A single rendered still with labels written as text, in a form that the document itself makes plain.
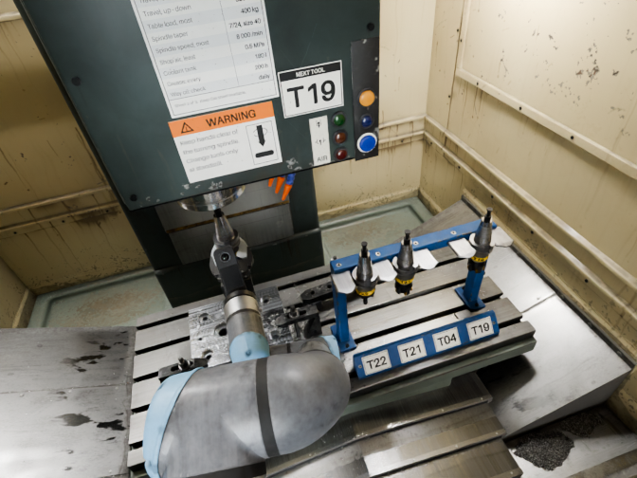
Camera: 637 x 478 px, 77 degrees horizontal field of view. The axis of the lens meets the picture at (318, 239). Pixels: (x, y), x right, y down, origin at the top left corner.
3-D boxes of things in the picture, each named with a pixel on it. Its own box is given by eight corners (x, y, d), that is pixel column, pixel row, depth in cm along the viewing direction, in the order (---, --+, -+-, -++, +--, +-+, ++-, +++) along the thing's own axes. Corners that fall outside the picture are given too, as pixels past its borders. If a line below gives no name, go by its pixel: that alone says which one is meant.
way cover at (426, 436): (529, 478, 116) (544, 456, 105) (222, 601, 102) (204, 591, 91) (470, 386, 138) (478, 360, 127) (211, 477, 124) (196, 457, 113)
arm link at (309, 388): (357, 345, 46) (332, 323, 94) (263, 362, 45) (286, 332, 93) (377, 451, 44) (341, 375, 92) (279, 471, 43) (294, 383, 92)
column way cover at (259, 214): (298, 236, 162) (277, 117, 128) (179, 267, 155) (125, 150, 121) (294, 229, 166) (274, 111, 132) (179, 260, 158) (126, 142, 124)
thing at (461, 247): (479, 255, 103) (480, 253, 102) (461, 261, 102) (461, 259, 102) (464, 239, 108) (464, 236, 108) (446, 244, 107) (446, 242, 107)
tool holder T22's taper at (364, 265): (371, 266, 101) (371, 246, 97) (375, 278, 98) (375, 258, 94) (354, 268, 101) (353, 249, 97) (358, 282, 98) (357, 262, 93)
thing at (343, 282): (359, 291, 98) (359, 288, 97) (338, 297, 97) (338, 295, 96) (349, 271, 103) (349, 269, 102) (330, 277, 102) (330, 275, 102)
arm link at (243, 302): (222, 314, 82) (260, 303, 84) (219, 298, 86) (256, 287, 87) (229, 335, 87) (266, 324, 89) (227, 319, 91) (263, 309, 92)
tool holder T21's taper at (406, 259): (407, 253, 104) (409, 233, 99) (417, 264, 100) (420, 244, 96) (392, 260, 102) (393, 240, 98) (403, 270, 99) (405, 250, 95)
